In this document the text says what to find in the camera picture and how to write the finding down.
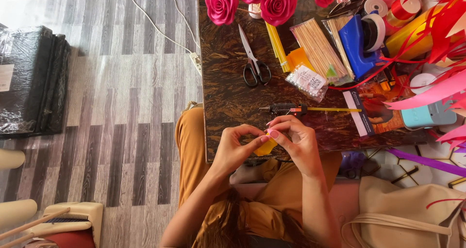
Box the person's left hand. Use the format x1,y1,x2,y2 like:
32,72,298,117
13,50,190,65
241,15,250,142
214,124,270,177

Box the person's right hand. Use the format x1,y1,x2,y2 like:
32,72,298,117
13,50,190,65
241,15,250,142
267,115,325,180

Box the yellow ribbon piece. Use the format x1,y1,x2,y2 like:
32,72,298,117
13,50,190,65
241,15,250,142
253,131,278,157

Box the person's mustard clothing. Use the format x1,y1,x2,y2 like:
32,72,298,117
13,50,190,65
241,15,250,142
174,107,343,248

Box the black hot glue gun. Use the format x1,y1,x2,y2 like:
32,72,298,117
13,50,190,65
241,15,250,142
259,103,308,118

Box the yellow glue stick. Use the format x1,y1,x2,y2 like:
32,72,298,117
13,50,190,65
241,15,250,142
307,107,362,113

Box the purple plastic object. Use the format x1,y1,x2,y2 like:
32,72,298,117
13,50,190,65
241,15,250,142
339,151,367,180

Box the bag of white pearl beads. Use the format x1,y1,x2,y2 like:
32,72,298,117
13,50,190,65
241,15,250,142
285,65,329,103

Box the printed magazine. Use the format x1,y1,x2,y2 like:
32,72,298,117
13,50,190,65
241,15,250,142
342,74,416,138

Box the orange ribbon pieces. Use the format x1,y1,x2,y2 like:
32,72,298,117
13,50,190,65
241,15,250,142
286,47,316,72

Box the white power strip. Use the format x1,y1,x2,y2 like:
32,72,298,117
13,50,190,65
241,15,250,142
189,51,204,77

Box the wide bag of wooden skewers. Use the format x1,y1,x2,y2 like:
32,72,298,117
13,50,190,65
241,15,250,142
290,18,351,85

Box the bundle of yellow sticks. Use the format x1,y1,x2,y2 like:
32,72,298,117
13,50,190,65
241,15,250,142
265,21,291,73

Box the orange utility knife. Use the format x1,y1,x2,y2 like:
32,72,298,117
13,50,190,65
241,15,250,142
376,70,397,93

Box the blue tape dispenser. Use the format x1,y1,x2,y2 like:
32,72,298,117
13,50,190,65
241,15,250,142
338,14,382,80

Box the beige canvas bag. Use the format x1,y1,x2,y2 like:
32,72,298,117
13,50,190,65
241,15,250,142
341,175,466,248

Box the narrow bag of wooden skewers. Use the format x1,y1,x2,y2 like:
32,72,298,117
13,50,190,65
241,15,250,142
322,16,356,82

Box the purple ribbon strip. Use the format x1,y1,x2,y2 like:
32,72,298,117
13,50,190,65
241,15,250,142
385,147,466,178

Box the light blue device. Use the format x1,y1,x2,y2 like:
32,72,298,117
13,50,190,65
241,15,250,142
400,99,458,131

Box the flat white tape roll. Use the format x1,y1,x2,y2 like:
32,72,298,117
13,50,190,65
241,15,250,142
409,73,438,95

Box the white tape roll on dispenser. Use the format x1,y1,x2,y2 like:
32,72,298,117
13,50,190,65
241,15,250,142
360,13,386,53

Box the pink paper leaves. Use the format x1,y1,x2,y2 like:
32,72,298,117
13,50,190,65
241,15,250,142
384,69,466,150

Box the yellow ribbon roll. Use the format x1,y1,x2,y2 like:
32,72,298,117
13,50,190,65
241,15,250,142
385,4,457,60

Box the small white ribbon roll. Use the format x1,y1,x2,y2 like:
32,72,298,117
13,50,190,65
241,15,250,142
364,0,389,18

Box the red ribbon roll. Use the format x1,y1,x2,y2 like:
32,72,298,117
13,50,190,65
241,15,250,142
385,0,422,29

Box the heap of red paper strips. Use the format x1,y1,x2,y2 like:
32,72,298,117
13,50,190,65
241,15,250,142
328,0,466,92

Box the black plastic wrapped bag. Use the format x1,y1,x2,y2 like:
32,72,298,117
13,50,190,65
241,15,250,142
0,24,72,139

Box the wooden sticks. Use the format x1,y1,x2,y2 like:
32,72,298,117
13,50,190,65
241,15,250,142
0,207,72,248

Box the cream furniture leg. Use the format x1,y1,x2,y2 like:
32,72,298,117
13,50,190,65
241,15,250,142
0,198,38,230
0,148,26,171

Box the black handled scissors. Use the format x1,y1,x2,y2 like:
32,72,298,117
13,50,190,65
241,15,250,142
238,24,272,88

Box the white power cable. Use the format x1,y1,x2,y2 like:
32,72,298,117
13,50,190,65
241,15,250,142
118,0,201,54

